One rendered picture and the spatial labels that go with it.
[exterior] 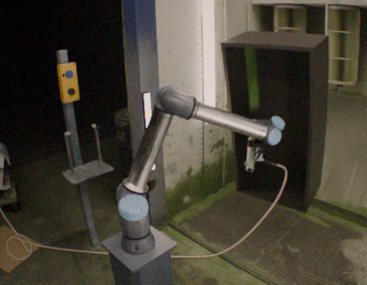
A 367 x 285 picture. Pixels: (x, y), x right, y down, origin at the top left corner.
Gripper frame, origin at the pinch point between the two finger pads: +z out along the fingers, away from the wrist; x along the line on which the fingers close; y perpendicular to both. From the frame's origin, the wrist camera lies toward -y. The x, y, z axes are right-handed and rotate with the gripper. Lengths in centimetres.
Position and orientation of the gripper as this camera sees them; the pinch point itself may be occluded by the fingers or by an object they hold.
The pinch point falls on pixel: (254, 158)
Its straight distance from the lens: 206.6
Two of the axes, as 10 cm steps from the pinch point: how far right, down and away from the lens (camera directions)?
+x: 2.0, -7.0, 6.9
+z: -1.8, 6.6, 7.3
